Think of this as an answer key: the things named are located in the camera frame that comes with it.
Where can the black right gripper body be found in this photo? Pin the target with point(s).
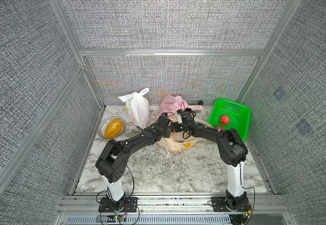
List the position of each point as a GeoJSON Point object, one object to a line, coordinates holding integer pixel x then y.
{"type": "Point", "coordinates": [179, 127]}

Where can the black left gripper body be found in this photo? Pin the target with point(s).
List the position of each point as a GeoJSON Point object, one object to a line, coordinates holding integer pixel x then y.
{"type": "Point", "coordinates": [166, 133]}

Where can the beige plastic bag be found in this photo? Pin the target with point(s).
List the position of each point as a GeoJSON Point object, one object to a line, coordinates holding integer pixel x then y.
{"type": "Point", "coordinates": [178, 142]}

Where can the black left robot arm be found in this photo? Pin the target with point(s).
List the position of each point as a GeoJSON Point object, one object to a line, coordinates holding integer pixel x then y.
{"type": "Point", "coordinates": [112, 162]}

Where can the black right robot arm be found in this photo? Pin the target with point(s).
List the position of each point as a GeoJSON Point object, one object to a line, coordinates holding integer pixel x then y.
{"type": "Point", "coordinates": [232, 151]}

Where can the pink plastic bag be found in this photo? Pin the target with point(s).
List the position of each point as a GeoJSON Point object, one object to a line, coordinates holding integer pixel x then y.
{"type": "Point", "coordinates": [173, 103]}

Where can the white plastic bag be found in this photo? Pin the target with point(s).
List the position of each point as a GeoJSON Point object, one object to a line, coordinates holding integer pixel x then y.
{"type": "Point", "coordinates": [138, 107]}

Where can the green plastic basket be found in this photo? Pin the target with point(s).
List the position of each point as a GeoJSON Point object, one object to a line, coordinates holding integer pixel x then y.
{"type": "Point", "coordinates": [239, 116]}

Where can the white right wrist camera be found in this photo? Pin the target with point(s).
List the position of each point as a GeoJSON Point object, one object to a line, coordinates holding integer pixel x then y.
{"type": "Point", "coordinates": [179, 119]}

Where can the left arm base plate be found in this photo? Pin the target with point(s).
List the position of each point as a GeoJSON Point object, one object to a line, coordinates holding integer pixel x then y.
{"type": "Point", "coordinates": [108, 205]}

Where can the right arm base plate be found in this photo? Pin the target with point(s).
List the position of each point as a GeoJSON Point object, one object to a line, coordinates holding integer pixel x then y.
{"type": "Point", "coordinates": [219, 203]}

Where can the aluminium front rail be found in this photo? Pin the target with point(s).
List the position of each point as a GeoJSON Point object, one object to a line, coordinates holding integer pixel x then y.
{"type": "Point", "coordinates": [175, 203]}

